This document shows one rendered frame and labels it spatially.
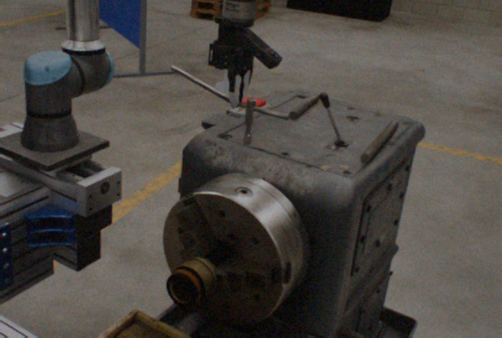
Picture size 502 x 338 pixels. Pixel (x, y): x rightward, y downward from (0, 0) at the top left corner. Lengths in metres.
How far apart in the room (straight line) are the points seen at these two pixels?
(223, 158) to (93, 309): 1.65
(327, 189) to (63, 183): 0.68
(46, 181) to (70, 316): 1.36
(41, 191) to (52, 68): 0.32
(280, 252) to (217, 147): 0.35
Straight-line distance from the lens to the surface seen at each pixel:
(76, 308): 3.01
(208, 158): 1.51
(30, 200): 1.66
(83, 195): 1.61
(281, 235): 1.31
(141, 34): 6.21
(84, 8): 1.70
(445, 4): 11.20
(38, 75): 1.62
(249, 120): 1.49
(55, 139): 1.67
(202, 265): 1.29
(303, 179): 1.41
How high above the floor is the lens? 1.84
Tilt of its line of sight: 24 degrees down
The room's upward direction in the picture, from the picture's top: 4 degrees clockwise
